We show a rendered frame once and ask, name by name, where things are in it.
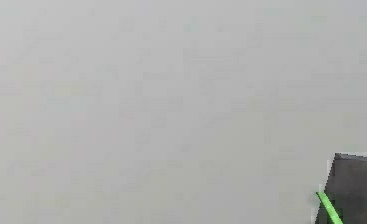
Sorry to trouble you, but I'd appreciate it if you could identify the dark grey cabinet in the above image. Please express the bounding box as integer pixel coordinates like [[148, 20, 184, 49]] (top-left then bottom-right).
[[314, 152, 367, 224]]

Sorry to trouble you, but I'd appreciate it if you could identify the green stick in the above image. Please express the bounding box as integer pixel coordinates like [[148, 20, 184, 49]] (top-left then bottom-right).
[[316, 191, 345, 224]]

